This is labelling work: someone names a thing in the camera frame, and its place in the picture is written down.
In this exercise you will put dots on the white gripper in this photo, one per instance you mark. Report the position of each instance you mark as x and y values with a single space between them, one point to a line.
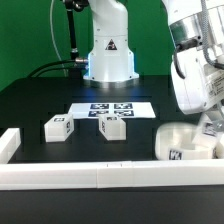
200 90

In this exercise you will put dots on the white round stool seat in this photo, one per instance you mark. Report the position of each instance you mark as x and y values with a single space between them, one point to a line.
174 142

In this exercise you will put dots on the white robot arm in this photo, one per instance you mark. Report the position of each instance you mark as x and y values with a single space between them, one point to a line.
196 28

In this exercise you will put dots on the white marker sheet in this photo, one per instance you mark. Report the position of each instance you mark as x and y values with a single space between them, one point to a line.
123 110

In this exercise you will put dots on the white U-shaped fence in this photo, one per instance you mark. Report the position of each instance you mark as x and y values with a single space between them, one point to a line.
102 175

